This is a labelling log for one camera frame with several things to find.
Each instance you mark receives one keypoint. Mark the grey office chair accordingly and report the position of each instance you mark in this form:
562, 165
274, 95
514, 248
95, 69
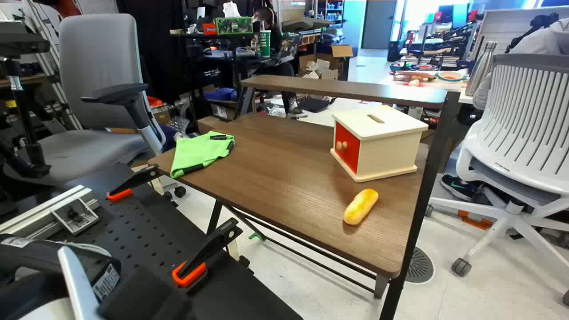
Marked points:
100, 72

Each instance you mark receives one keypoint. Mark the white mesh office chair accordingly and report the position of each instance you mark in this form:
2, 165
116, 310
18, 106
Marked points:
518, 152

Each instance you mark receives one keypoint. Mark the green towel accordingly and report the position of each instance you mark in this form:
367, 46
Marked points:
200, 152

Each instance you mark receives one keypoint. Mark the black clamp orange handle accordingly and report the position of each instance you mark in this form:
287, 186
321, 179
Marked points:
125, 190
191, 271

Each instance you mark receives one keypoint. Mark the black clamp orange handle far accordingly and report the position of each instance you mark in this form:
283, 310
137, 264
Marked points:
125, 190

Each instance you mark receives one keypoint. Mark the raised wooden desk shelf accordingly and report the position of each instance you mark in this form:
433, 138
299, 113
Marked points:
399, 95

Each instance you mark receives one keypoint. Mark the black clamp orange handle near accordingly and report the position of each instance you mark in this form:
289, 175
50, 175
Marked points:
191, 271

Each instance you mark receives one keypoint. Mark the yellow bread loaf toy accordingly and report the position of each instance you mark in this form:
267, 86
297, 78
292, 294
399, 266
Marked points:
360, 207

